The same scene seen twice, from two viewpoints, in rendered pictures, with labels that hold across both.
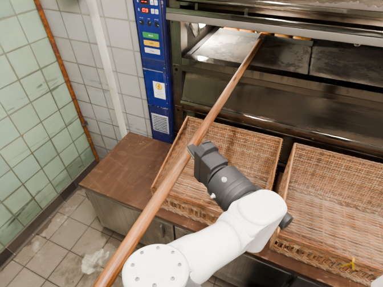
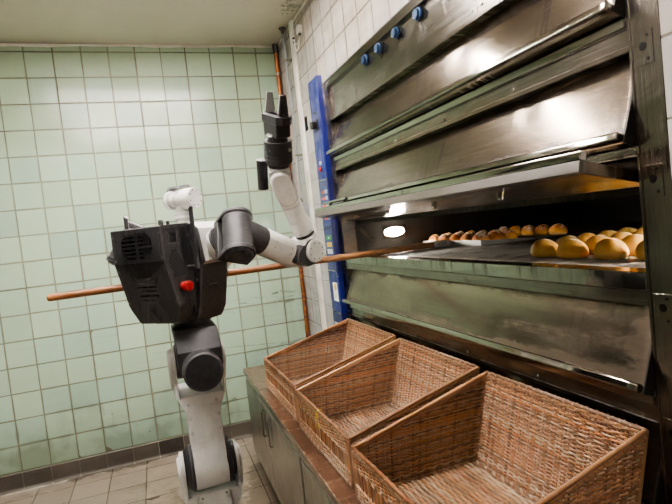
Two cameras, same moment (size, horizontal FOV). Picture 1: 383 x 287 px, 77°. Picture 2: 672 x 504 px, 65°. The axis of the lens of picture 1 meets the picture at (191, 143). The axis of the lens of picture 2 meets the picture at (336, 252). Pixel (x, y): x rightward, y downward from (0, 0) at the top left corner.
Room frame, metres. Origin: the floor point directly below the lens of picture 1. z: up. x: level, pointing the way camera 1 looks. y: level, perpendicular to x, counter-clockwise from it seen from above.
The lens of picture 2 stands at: (-0.69, -1.98, 1.35)
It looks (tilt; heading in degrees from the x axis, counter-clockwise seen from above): 3 degrees down; 48
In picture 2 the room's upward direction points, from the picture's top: 6 degrees counter-clockwise
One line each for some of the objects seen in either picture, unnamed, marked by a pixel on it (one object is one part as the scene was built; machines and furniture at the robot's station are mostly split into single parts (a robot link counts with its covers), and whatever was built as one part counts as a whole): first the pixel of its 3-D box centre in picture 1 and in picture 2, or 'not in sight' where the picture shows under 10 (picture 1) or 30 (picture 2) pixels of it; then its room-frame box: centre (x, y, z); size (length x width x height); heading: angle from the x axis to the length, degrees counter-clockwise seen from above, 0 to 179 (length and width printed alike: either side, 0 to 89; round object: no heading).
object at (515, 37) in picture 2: not in sight; (413, 90); (0.85, -0.78, 1.80); 1.79 x 0.11 x 0.19; 67
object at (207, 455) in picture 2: not in sight; (203, 414); (0.07, -0.41, 0.78); 0.18 x 0.15 x 0.47; 158
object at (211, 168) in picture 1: (216, 175); not in sight; (0.36, -0.06, 1.25); 0.12 x 0.10 x 0.13; 33
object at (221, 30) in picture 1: (269, 27); (480, 238); (1.63, -0.50, 1.20); 0.55 x 0.36 x 0.03; 66
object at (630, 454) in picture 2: not in sight; (481, 468); (0.36, -1.25, 0.72); 0.56 x 0.49 x 0.28; 68
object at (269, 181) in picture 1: (218, 171); (326, 363); (0.83, -0.14, 0.72); 0.56 x 0.49 x 0.28; 68
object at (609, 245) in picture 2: not in sight; (662, 237); (1.03, -1.49, 1.21); 0.61 x 0.48 x 0.06; 157
